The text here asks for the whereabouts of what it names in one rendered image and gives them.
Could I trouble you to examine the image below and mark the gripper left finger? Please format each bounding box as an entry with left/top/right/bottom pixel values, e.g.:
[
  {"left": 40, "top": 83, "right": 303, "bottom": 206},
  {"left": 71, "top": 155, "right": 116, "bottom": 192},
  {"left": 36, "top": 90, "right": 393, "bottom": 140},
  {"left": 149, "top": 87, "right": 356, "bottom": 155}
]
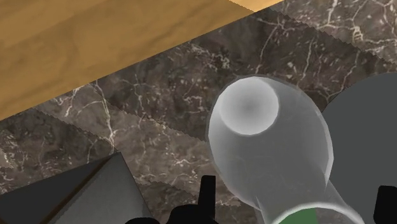
[{"left": 124, "top": 174, "right": 219, "bottom": 224}]

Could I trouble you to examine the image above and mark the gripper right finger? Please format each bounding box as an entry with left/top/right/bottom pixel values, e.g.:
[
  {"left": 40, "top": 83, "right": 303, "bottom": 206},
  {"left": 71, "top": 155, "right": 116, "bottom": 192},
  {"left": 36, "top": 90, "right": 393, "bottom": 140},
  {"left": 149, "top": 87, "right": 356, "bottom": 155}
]
[{"left": 373, "top": 185, "right": 397, "bottom": 224}]

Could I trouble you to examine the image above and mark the dark grey round object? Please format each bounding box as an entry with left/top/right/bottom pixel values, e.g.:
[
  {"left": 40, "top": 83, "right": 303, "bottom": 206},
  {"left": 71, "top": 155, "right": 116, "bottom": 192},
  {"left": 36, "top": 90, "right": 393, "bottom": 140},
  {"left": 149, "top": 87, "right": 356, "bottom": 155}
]
[{"left": 320, "top": 72, "right": 397, "bottom": 224}]

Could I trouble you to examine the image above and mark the clear glass bottle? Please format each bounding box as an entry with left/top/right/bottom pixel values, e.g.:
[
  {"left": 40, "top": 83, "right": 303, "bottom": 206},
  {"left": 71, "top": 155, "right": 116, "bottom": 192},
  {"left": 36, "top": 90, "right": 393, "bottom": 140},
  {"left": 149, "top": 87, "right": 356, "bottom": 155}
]
[{"left": 206, "top": 74, "right": 367, "bottom": 224}]

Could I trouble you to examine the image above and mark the grey box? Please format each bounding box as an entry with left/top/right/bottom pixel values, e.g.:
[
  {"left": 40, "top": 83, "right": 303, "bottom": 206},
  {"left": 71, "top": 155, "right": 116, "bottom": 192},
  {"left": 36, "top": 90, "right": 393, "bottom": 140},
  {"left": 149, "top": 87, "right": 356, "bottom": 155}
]
[{"left": 0, "top": 151, "right": 153, "bottom": 224}]

